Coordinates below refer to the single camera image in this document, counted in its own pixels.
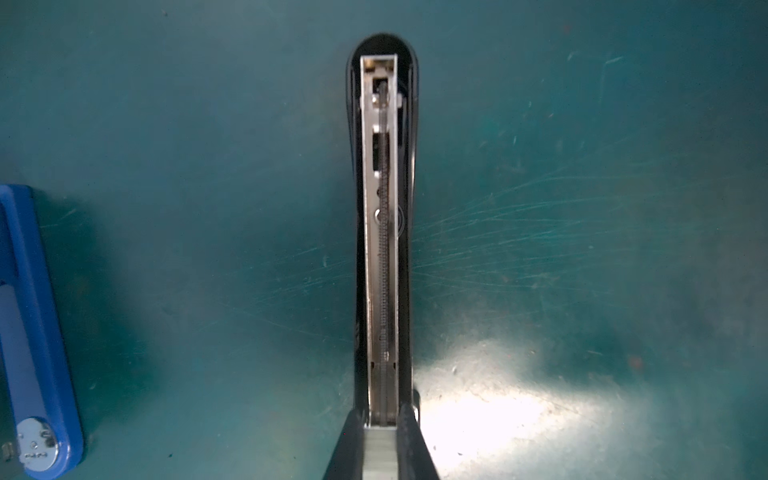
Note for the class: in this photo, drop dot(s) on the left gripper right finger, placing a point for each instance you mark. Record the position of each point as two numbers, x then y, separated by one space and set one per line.
413 456

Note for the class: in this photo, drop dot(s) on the silver staple strip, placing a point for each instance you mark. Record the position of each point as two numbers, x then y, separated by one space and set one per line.
380 459

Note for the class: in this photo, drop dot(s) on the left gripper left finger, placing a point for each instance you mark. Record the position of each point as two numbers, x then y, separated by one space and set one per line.
346 462

